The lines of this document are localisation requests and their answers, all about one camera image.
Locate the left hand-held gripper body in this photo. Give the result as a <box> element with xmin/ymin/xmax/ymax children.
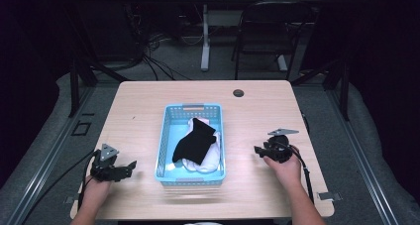
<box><xmin>89</xmin><ymin>143</ymin><xmax>131</xmax><ymax>183</ymax></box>

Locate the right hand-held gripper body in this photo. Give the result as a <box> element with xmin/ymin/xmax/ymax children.
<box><xmin>262</xmin><ymin>128</ymin><xmax>300</xmax><ymax>165</ymax></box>

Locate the light blue plastic basket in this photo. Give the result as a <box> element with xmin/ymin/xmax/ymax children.
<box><xmin>154</xmin><ymin>102</ymin><xmax>227</xmax><ymax>187</ymax></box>

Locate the white sock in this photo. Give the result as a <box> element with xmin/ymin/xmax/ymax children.
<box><xmin>180</xmin><ymin>117</ymin><xmax>222</xmax><ymax>173</ymax></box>

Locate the black sock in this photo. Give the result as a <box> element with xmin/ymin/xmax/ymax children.
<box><xmin>171</xmin><ymin>117</ymin><xmax>218</xmax><ymax>166</ymax></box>

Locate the person's left hand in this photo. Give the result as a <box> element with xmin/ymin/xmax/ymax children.
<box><xmin>79</xmin><ymin>174</ymin><xmax>113</xmax><ymax>204</ymax></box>

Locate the person's right hand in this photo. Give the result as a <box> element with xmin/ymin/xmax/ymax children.
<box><xmin>262</xmin><ymin>145</ymin><xmax>303</xmax><ymax>190</ymax></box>

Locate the white desk foot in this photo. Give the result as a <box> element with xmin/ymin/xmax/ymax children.
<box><xmin>275</xmin><ymin>54</ymin><xmax>289</xmax><ymax>72</ymax></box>

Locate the black folding chair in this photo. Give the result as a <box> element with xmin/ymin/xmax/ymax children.
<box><xmin>231</xmin><ymin>0</ymin><xmax>315</xmax><ymax>81</ymax></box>

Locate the white desk leg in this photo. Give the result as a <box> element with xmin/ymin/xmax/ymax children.
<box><xmin>200</xmin><ymin>4</ymin><xmax>212</xmax><ymax>72</ymax></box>

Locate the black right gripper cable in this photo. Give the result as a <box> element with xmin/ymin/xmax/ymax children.
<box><xmin>286</xmin><ymin>145</ymin><xmax>315</xmax><ymax>205</ymax></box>

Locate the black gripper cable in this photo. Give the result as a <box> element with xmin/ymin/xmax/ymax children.
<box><xmin>20</xmin><ymin>149</ymin><xmax>102</xmax><ymax>225</ymax></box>
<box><xmin>286</xmin><ymin>145</ymin><xmax>315</xmax><ymax>205</ymax></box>

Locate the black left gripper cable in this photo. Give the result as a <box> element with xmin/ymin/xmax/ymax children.
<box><xmin>20</xmin><ymin>149</ymin><xmax>102</xmax><ymax>225</ymax></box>

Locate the aluminium floor rail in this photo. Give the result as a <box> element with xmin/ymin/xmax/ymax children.
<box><xmin>325</xmin><ymin>85</ymin><xmax>401</xmax><ymax>225</ymax></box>
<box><xmin>6</xmin><ymin>85</ymin><xmax>97</xmax><ymax>225</ymax></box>

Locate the black metal stand frame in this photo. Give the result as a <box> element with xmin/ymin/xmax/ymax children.
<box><xmin>290</xmin><ymin>57</ymin><xmax>352</xmax><ymax>122</ymax></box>
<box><xmin>66</xmin><ymin>36</ymin><xmax>131</xmax><ymax>118</ymax></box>

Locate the bundle of floor cables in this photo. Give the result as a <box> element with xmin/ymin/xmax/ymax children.
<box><xmin>123</xmin><ymin>3</ymin><xmax>193</xmax><ymax>81</ymax></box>

